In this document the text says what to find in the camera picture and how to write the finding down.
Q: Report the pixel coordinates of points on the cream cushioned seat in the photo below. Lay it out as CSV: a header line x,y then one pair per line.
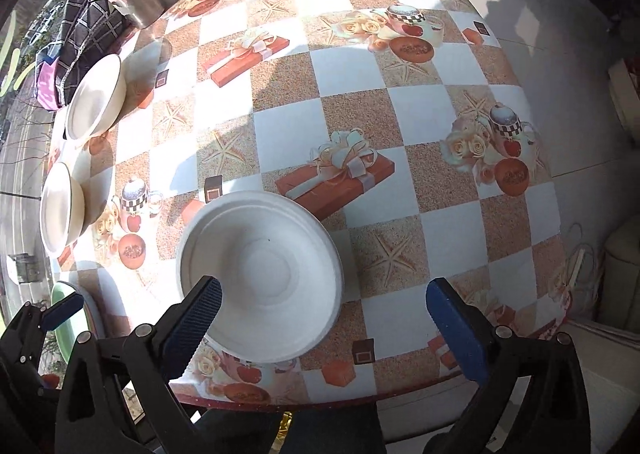
x,y
619,294

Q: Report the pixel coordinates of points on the black grid pattern bag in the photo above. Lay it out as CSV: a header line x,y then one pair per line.
x,y
88,30

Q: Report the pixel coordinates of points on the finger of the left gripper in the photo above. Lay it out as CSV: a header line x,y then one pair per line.
x,y
61,311

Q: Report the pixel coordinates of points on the patterned checkered tablecloth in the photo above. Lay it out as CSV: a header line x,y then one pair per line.
x,y
441,174

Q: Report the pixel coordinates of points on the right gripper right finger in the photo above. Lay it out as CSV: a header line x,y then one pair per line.
x,y
554,416

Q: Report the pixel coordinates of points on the white paper bowl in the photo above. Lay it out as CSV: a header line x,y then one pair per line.
x,y
281,276
97,101
62,209

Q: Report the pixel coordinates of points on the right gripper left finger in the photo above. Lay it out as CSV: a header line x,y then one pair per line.
x,y
92,415

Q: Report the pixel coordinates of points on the green plate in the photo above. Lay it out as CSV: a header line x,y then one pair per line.
x,y
88,319

